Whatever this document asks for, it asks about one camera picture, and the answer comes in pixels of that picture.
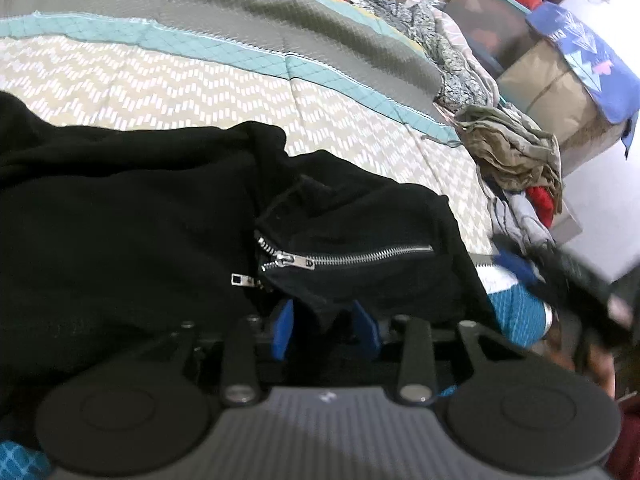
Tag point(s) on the cardboard box with blue cloth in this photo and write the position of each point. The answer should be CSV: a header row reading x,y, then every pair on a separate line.
x,y
590,60

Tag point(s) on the grey striped cloth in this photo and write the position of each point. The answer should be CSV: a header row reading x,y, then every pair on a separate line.
x,y
520,225

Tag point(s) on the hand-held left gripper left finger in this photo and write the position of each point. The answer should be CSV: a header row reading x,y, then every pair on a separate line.
x,y
282,332

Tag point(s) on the olive crumpled cloth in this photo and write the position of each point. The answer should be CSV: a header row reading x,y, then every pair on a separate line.
x,y
510,145

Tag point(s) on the beige cushion block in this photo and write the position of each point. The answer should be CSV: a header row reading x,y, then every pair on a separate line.
x,y
545,95

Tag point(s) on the chevron grey teal quilt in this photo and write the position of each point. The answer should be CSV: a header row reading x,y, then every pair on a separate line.
x,y
200,85

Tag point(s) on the red and grey patterned blanket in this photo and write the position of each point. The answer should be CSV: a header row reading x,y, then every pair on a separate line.
x,y
390,15

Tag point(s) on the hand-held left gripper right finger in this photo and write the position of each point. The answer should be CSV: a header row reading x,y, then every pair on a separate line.
x,y
366,331

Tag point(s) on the person's right hand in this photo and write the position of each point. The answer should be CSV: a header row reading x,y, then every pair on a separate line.
x,y
600,367

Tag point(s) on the red cloth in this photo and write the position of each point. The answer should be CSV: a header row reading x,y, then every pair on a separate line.
x,y
541,202

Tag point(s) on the grey box with teal edge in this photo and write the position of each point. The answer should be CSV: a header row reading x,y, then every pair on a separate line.
x,y
480,25

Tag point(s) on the teal checked bed sheet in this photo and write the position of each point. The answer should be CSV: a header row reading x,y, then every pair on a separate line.
x,y
520,310

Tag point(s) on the black zippered jacket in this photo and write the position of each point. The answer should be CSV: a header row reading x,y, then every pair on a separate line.
x,y
125,210

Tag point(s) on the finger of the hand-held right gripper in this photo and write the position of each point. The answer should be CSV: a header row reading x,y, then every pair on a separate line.
x,y
515,266

